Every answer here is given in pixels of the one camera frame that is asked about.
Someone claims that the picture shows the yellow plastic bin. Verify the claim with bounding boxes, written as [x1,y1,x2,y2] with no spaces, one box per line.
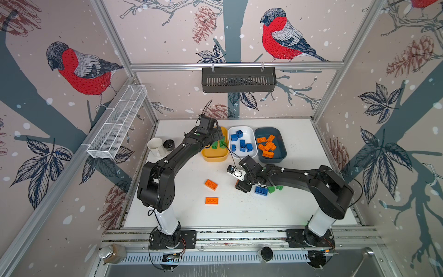
[201,127,229,162]

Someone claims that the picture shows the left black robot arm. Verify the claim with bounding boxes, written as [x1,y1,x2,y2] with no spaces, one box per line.
[137,114,224,246]

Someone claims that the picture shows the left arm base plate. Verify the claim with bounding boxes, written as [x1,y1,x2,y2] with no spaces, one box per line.
[149,226,197,250]

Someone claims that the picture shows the white plastic bin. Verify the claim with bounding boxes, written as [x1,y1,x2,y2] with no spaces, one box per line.
[228,126,258,158]

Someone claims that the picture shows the white ceramic mug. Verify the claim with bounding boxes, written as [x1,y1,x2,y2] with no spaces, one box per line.
[147,137,167,159]

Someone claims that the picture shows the glass grinder black cap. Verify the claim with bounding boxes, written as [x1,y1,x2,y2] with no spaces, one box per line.
[163,139,175,152]

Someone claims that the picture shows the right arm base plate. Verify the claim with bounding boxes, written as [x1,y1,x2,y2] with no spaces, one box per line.
[286,226,335,248]

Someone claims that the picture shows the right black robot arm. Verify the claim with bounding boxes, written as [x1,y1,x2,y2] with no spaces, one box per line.
[227,156,354,238]

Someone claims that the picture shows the white wire mesh tray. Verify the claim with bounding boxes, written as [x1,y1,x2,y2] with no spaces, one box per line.
[87,84,147,159]

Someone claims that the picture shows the metal ladle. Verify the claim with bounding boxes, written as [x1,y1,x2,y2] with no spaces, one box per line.
[350,247,374,277]

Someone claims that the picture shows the glass jar metal lid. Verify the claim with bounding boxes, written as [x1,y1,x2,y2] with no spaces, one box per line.
[99,244,127,264]

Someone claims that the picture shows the blue lego front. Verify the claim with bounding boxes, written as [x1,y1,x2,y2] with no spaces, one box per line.
[254,187,268,196]

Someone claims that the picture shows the black round knob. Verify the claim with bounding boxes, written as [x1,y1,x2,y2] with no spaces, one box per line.
[259,247,273,263]

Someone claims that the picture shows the dark teal plastic bin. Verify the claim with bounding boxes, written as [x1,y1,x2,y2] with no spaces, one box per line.
[254,127,287,163]

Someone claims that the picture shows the black wire basket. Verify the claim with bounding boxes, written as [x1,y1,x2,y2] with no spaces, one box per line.
[201,67,277,93]

